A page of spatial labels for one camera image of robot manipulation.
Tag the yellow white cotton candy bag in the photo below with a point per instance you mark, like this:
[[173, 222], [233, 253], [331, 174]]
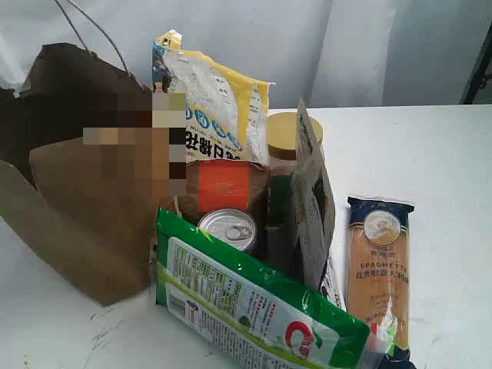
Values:
[[225, 112]]

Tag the white cat food pouch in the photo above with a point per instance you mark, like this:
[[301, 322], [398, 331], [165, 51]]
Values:
[[314, 211]]

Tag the brown paper bag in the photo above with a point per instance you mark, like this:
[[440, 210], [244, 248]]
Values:
[[88, 155]]

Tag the green snack bag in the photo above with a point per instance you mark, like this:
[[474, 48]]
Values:
[[252, 313]]

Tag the spaghetti package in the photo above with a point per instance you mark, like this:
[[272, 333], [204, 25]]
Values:
[[378, 275]]

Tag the brown pouch with orange label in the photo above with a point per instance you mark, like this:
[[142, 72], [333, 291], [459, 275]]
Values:
[[216, 184]]

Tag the dark metal rack frame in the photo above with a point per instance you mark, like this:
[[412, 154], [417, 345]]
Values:
[[473, 34]]

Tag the clear jar with gold lid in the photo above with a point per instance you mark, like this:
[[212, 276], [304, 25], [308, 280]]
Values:
[[283, 250]]

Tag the clear can with pull-tab lid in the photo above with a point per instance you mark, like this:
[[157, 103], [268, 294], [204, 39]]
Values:
[[232, 226]]

